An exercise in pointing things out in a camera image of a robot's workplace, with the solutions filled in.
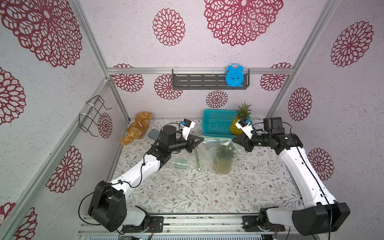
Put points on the grey wall shelf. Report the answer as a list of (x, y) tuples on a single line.
[(184, 81)]

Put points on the clear zip-top bag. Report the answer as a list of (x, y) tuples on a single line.
[(184, 161), (207, 150)]

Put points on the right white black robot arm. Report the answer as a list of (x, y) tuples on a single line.
[(322, 213)]

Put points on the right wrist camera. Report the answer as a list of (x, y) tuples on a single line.
[(246, 126)]

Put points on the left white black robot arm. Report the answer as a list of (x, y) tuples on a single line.
[(108, 206)]

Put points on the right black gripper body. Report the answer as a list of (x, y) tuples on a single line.
[(247, 141)]

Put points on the teal plastic basket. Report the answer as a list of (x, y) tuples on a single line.
[(217, 123)]

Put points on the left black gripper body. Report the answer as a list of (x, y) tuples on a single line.
[(190, 142)]

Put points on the brown plush teddy bear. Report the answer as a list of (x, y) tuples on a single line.
[(137, 129)]

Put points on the brownish pineapple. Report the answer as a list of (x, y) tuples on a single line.
[(224, 158)]

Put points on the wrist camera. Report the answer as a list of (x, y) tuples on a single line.
[(246, 126), (187, 126)]

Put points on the grey blue sponge block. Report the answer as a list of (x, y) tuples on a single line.
[(154, 134)]

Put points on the black wire wall rack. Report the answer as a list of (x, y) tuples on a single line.
[(89, 118)]

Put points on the blue alarm clock toy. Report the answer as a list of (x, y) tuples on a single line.
[(235, 75)]

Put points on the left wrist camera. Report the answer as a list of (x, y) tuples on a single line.
[(187, 126)]

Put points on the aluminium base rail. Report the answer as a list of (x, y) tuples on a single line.
[(198, 227)]

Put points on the yellow pineapple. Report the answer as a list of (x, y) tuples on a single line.
[(242, 112)]

